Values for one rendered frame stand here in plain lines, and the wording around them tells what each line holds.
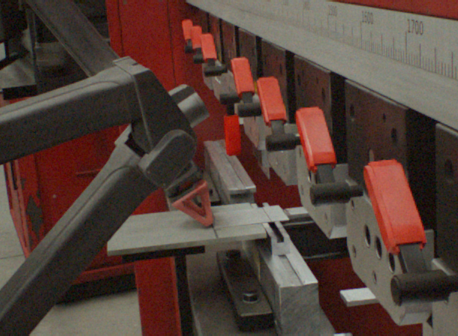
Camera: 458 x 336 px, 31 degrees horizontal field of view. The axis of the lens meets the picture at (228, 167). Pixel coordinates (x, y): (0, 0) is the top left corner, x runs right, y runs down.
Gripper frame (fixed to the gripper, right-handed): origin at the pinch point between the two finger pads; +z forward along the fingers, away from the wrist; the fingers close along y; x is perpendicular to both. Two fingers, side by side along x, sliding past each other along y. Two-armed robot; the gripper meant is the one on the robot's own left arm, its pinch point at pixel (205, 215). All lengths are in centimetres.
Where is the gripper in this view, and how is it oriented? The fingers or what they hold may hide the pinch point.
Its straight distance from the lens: 143.1
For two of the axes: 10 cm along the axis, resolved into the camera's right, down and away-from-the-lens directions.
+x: -8.5, 5.3, 0.0
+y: -1.5, -2.5, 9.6
